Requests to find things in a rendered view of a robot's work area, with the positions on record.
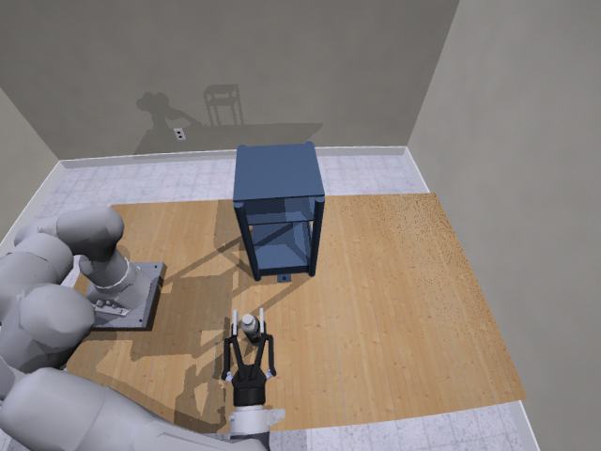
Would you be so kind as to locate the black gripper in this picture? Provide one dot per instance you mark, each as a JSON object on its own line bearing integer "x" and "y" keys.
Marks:
{"x": 249, "y": 381}

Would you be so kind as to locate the blue shelving unit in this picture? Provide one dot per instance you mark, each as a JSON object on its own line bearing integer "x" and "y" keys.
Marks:
{"x": 278, "y": 190}

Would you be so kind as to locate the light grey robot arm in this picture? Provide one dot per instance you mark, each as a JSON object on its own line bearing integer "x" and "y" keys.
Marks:
{"x": 51, "y": 410}

